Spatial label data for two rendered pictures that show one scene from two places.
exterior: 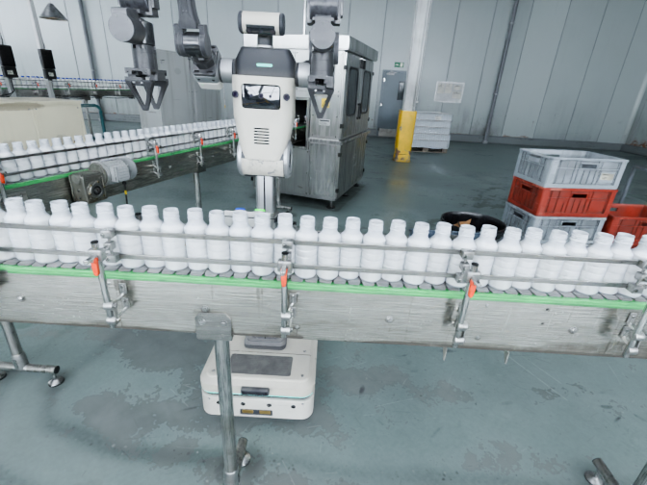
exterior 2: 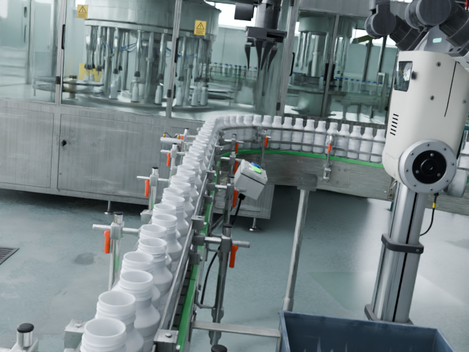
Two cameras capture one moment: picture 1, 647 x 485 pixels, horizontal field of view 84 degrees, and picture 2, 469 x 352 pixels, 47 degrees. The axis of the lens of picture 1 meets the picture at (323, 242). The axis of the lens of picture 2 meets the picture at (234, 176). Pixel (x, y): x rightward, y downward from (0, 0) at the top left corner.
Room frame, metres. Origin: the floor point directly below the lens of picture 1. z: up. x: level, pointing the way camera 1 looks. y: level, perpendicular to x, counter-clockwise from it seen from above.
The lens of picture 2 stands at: (0.95, -1.34, 1.40)
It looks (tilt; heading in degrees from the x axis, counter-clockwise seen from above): 12 degrees down; 89
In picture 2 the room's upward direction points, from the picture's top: 7 degrees clockwise
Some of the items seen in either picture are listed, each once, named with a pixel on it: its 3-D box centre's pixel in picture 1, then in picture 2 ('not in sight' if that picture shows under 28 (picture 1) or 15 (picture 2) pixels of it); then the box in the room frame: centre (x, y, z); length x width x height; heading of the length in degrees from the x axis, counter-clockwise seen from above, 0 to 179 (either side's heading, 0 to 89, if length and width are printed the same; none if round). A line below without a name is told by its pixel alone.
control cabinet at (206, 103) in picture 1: (198, 108); not in sight; (7.45, 2.60, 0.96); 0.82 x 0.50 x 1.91; 162
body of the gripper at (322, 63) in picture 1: (322, 68); (266, 21); (1.01, 0.03, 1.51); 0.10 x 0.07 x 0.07; 0
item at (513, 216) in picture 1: (550, 221); not in sight; (2.81, -1.85, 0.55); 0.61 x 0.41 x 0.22; 97
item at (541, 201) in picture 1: (558, 195); not in sight; (2.82, -1.86, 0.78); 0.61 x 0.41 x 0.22; 97
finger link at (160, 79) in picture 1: (152, 90); (264, 56); (1.03, 0.48, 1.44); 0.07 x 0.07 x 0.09; 0
